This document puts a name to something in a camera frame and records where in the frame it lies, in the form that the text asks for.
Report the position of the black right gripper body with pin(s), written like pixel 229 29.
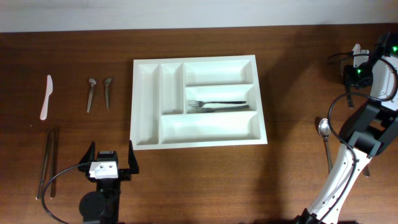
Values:
pixel 349 79

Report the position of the metal fork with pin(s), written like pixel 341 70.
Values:
pixel 213 110
pixel 346 72
pixel 200 104

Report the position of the pink plastic knife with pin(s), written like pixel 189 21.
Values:
pixel 48 92

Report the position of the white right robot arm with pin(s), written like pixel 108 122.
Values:
pixel 367 132

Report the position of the white cutlery tray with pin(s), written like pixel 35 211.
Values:
pixel 162 119

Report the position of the metal chopstick left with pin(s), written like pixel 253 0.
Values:
pixel 43 171

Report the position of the metal spoon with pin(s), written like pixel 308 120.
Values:
pixel 366 171
pixel 324 131

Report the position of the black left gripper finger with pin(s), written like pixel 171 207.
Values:
pixel 88 158
pixel 132 161

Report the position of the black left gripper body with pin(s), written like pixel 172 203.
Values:
pixel 125 171

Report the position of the metal spoon left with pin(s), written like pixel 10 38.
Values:
pixel 324 131

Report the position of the metal spoon right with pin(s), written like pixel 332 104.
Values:
pixel 366 171

